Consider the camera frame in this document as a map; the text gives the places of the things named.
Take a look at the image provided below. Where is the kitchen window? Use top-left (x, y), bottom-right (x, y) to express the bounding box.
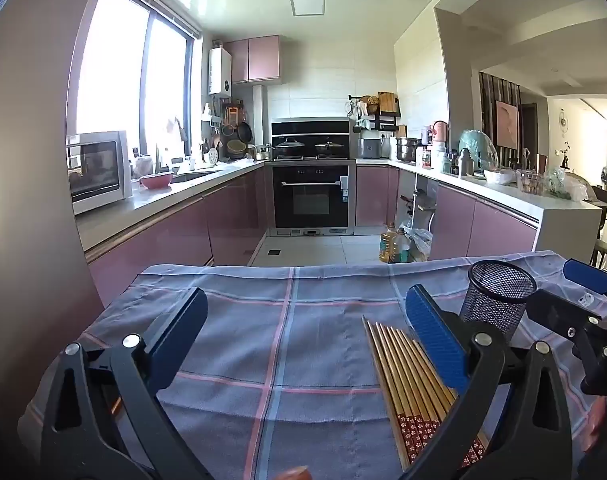
top-left (66, 0), bottom-right (202, 161)

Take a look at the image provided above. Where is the dark slatted room divider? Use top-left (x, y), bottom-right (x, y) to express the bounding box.
top-left (478, 72), bottom-right (521, 166)

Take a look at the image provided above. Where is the person's right hand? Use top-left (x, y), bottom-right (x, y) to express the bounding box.
top-left (583, 400), bottom-right (607, 456)

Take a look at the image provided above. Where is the white bowl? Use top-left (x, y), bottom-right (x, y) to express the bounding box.
top-left (483, 167), bottom-right (517, 186)

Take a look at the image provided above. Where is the stainless steel pot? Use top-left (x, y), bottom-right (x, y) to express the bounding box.
top-left (396, 136), bottom-right (421, 162)

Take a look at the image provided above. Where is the blue plaid tablecloth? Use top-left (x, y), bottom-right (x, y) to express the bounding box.
top-left (18, 250), bottom-right (607, 480)

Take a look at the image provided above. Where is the pink bowl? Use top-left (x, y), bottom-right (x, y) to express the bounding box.
top-left (140, 171), bottom-right (175, 190)

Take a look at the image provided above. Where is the white canister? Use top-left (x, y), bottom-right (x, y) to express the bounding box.
top-left (431, 142), bottom-right (451, 173)

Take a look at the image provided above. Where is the plastic bag of greens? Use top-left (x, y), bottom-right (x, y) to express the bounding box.
top-left (543, 167), bottom-right (589, 203)

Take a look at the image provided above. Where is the pink base cabinet run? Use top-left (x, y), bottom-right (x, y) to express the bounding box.
top-left (76, 160), bottom-right (272, 306)
top-left (356, 159), bottom-right (603, 266)

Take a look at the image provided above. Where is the black mesh utensil holder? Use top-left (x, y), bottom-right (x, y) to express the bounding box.
top-left (458, 260), bottom-right (538, 346)

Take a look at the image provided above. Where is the white microwave oven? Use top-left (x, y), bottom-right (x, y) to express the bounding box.
top-left (66, 130), bottom-right (133, 216)

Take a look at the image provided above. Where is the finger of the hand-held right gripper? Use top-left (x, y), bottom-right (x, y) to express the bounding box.
top-left (525, 287), bottom-right (604, 344)
top-left (563, 258), bottom-right (607, 312)

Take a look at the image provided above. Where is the clear plastic bag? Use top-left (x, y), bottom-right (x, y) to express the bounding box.
top-left (406, 227), bottom-right (434, 261)

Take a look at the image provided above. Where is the black wall rack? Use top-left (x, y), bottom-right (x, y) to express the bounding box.
top-left (348, 92), bottom-right (401, 133)

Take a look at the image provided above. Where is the pink wall picture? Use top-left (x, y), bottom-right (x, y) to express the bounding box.
top-left (494, 100), bottom-right (520, 148)

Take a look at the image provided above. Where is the bundle of bamboo chopsticks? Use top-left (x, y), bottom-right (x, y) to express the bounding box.
top-left (362, 315), bottom-right (489, 471)

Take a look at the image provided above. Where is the black integrated stove with oven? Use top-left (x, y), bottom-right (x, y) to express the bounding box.
top-left (268, 117), bottom-right (358, 237)

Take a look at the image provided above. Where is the pink upper cabinet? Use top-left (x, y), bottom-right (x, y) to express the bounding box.
top-left (225, 35), bottom-right (283, 84)

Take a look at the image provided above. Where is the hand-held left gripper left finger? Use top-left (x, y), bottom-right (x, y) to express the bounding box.
top-left (41, 287), bottom-right (209, 480)

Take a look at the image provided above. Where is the grey refrigerator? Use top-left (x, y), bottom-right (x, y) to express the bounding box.
top-left (0, 0), bottom-right (122, 461)

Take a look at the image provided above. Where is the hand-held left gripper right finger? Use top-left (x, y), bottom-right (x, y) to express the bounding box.
top-left (405, 284), bottom-right (574, 480)

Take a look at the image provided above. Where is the white water heater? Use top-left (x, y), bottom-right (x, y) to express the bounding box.
top-left (208, 47), bottom-right (233, 96)

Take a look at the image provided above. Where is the clear plastic container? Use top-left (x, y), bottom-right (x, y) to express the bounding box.
top-left (516, 169), bottom-right (547, 196)

